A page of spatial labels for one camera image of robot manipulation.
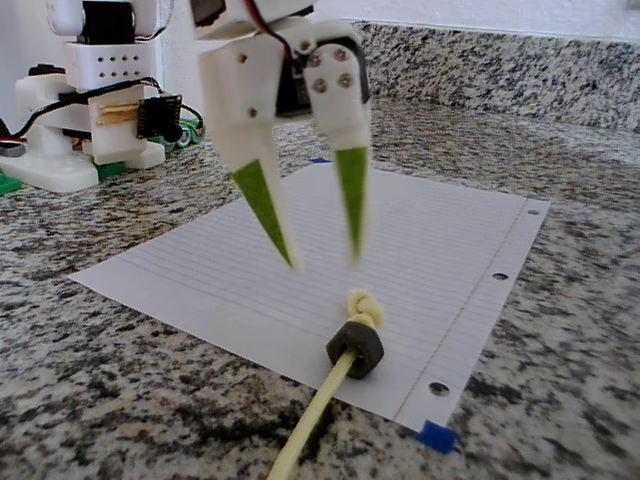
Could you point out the lined paper sheet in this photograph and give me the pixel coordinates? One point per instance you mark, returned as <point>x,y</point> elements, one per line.
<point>425,240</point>

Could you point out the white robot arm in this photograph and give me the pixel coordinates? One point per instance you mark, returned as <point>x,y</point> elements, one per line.
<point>110,65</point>

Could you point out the wooden stick spacer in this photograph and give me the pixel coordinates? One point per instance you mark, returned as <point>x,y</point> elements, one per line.
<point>117,114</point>

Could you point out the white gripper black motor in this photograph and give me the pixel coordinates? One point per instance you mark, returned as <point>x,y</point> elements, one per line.
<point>231,82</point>

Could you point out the black camera module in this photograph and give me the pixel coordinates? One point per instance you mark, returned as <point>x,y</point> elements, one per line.
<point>157,115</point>

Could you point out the blue tape piece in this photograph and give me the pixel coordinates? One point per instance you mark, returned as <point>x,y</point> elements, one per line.
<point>440,436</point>
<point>320,161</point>

